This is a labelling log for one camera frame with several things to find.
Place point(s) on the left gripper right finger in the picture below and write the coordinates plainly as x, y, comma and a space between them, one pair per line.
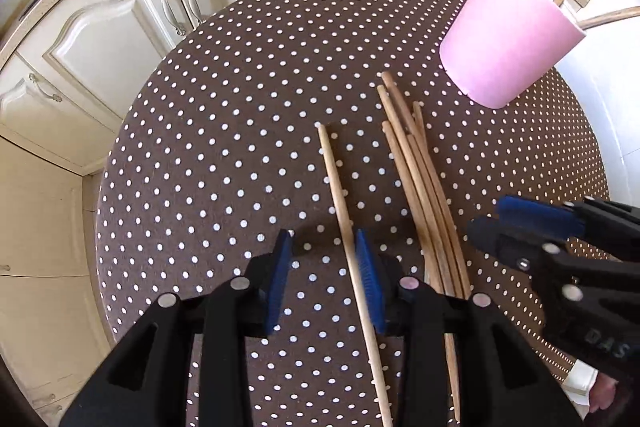
380, 275

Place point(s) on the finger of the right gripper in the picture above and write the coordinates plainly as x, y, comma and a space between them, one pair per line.
544, 219
512, 246

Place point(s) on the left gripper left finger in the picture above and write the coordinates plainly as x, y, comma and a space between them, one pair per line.
268, 274

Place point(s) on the wooden chopstick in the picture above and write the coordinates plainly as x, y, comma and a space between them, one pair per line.
348, 241

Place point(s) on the lower kitchen cabinets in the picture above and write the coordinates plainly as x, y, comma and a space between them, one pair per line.
69, 71

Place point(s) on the person's right hand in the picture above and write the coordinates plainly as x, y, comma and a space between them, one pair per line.
603, 393

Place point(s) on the brown polka dot tablecloth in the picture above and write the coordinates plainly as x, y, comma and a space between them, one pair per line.
219, 151

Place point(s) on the pink cylindrical cup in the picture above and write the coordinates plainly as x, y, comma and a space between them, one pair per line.
496, 49

